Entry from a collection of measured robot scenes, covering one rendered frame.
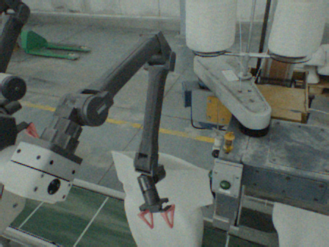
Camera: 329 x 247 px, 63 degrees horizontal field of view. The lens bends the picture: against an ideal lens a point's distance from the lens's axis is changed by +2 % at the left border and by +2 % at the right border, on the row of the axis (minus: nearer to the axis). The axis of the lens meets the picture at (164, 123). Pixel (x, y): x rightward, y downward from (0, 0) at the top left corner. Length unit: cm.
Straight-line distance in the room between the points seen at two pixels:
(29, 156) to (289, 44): 74
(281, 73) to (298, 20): 34
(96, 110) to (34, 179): 20
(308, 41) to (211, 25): 28
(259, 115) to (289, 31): 25
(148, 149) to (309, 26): 60
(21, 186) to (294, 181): 64
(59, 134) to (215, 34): 55
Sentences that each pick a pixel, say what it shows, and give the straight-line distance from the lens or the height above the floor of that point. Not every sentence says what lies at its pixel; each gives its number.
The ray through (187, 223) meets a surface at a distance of 129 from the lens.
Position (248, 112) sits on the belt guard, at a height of 142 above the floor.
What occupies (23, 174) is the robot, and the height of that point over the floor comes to 149.
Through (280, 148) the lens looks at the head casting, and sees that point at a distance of 83.
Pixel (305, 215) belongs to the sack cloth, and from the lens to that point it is 115.
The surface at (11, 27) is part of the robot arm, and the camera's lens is 126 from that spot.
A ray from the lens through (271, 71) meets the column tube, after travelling 116.
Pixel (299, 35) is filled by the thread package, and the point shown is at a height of 159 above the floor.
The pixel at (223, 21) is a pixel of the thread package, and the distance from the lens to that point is 89.
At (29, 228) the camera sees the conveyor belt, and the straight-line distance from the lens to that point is 203.
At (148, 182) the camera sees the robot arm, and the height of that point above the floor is 114.
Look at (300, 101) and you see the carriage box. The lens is 107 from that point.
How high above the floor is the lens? 187
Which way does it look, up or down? 36 degrees down
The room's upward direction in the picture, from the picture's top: 5 degrees counter-clockwise
